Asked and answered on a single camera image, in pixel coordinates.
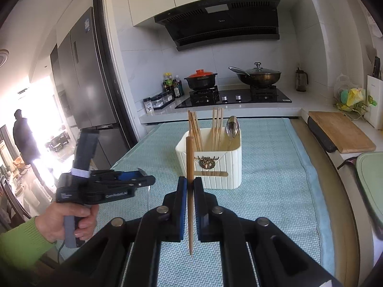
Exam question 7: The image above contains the black handle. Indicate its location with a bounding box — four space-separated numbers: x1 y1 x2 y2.
337 156 358 170

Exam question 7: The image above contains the white knife block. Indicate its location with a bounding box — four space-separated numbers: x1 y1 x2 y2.
366 55 383 130

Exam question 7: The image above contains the white kitchen counter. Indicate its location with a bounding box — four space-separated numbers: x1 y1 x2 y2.
138 88 383 171

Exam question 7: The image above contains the dark tall cabinet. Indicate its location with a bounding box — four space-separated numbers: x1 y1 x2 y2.
49 43 71 120

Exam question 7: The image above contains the grey refrigerator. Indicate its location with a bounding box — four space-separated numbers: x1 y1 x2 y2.
57 6 120 130

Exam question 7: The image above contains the yellow-capped sauce bottle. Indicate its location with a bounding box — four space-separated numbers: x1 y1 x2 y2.
163 72 175 99

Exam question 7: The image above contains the black gas stove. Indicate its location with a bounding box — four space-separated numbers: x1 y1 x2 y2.
175 85 292 110

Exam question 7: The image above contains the black wok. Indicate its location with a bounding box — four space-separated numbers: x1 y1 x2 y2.
229 66 282 87

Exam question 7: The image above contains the pale green cutting board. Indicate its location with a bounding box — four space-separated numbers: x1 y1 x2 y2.
355 152 383 241

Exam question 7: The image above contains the plastic bag with green items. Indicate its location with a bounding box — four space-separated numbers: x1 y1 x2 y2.
333 75 377 116

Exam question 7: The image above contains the teal woven mat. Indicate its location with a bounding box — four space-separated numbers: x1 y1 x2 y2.
109 118 334 287

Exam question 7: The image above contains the black clay pot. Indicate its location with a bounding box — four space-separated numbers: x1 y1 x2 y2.
184 73 218 90

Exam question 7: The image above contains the red pot lid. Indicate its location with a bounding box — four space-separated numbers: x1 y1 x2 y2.
188 69 214 79

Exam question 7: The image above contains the glass wok lid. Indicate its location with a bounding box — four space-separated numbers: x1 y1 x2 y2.
238 62 280 75

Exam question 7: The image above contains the black range hood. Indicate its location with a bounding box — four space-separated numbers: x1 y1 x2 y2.
154 0 280 51

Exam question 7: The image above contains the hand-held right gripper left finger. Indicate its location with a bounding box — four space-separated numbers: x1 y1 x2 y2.
58 176 188 287

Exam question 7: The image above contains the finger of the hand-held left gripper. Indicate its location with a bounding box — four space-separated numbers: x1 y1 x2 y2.
115 168 148 183
127 175 156 190

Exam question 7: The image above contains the person's left forearm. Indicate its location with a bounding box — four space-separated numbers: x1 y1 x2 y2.
0 215 57 272

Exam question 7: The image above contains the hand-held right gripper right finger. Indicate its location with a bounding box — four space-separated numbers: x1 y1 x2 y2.
194 177 344 287

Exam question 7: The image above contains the dark sauce bottle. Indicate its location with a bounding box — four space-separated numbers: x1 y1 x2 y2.
173 75 183 98

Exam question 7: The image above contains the person's left hand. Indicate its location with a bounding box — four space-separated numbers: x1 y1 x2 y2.
34 205 100 243

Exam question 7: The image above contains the wooden cutting board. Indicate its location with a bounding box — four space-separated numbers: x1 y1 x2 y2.
308 111 377 154

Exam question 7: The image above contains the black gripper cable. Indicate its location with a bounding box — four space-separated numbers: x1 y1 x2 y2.
55 241 68 265

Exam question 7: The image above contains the cream utensil holder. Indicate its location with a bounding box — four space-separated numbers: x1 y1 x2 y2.
175 127 242 189

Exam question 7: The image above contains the metal spoon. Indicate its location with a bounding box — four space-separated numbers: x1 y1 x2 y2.
225 116 240 148

